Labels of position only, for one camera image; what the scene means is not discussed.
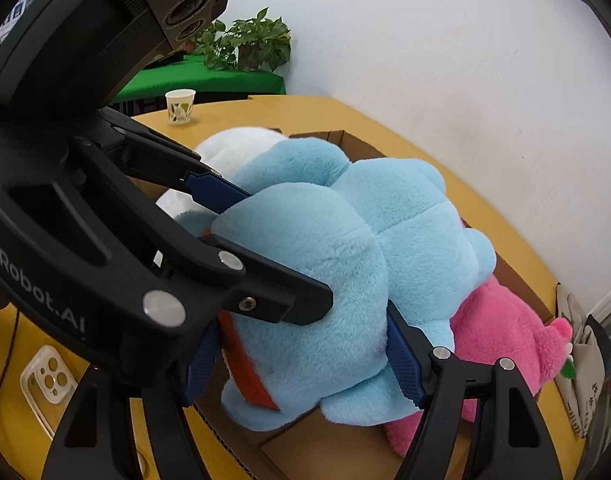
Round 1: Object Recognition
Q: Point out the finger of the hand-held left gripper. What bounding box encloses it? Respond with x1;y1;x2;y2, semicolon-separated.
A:
70;109;255;212
6;134;335;337

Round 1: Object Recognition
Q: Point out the blue plush toy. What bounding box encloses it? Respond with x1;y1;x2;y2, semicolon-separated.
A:
176;137;497;432

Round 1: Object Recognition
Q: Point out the leaf print paper cup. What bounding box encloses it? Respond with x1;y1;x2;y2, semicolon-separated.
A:
164;88;196;126

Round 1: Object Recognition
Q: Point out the black cable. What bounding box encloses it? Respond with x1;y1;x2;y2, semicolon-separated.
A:
0;310;21;402

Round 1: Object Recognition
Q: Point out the green cloth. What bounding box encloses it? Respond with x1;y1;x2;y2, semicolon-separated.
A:
113;55;287;107

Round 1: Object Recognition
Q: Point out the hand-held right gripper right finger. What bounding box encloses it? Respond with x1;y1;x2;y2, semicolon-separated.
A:
385;304;577;480

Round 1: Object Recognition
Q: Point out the white plush toy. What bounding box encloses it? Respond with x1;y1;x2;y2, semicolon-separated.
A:
156;127;289;222

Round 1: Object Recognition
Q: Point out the green potted plant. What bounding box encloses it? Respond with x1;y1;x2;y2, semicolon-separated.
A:
190;7;292;73

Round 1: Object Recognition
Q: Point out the white hand fan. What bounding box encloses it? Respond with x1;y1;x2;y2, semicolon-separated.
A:
554;284;611;438

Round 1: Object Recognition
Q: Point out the pink plush toy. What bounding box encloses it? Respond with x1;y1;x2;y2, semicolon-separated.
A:
385;275;575;458

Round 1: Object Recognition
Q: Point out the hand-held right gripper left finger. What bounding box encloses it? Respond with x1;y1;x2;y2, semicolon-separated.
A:
40;319;222;480

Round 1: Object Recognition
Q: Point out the clear phone case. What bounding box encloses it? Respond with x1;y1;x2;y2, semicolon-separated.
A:
20;345;79;439

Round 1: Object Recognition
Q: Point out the brown cardboard box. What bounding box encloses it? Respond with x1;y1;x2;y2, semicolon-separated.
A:
130;130;559;480

